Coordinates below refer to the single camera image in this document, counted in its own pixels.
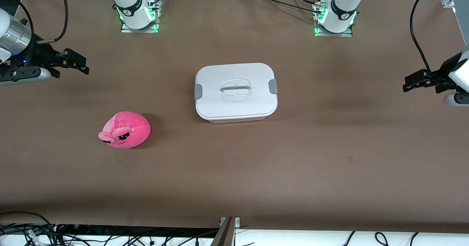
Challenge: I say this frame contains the pink plush toy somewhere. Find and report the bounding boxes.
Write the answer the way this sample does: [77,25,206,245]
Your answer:
[98,112,151,150]

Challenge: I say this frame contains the white box lid grey clips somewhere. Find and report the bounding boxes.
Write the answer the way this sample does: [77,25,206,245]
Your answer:
[194,63,278,120]

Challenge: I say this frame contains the pink translucent plastic box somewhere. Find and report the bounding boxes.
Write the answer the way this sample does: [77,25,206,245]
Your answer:
[200,115,268,124]

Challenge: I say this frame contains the brown table cover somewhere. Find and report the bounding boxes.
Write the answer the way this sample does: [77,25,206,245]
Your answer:
[0,0,469,234]

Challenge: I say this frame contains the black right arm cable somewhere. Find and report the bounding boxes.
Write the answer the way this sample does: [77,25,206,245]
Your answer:
[36,0,74,44]

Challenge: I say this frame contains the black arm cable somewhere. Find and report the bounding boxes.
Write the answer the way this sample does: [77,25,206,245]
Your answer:
[36,0,74,44]
[410,0,437,76]

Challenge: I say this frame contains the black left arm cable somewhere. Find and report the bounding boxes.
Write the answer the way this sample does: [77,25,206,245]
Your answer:
[410,0,437,76]

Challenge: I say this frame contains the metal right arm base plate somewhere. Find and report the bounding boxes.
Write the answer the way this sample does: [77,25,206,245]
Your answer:
[121,0,162,33]

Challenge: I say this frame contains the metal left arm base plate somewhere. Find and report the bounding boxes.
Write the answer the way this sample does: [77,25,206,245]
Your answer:
[314,2,353,38]

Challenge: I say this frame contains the long black table cable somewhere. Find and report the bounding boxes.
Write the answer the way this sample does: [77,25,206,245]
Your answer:
[251,0,323,14]

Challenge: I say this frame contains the black looped cable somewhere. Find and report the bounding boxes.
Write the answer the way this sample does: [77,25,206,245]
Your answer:
[0,211,56,239]

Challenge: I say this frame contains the aluminium profile post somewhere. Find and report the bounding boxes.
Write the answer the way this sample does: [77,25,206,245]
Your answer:
[210,217,241,246]

